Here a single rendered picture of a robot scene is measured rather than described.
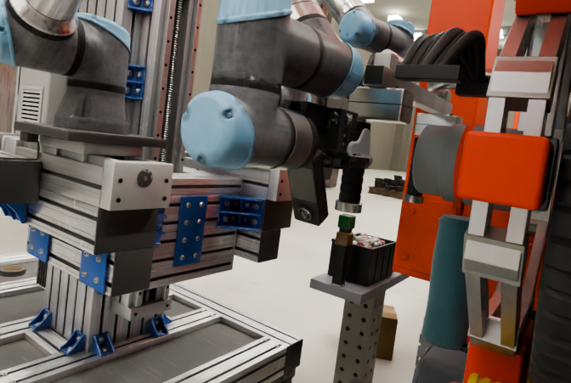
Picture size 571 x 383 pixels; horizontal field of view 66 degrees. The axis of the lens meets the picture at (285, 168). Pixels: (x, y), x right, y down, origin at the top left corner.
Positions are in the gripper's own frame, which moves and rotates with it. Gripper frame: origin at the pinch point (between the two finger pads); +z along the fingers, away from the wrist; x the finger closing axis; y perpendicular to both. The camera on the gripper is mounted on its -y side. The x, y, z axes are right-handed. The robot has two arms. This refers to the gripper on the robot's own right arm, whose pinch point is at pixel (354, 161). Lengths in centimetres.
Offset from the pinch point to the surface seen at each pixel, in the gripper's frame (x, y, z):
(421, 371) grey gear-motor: -7, -46, 35
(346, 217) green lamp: 23, -18, 49
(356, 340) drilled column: 22, -60, 69
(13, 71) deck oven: 395, 31, 124
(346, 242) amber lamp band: 22, -25, 49
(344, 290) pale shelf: 20, -38, 49
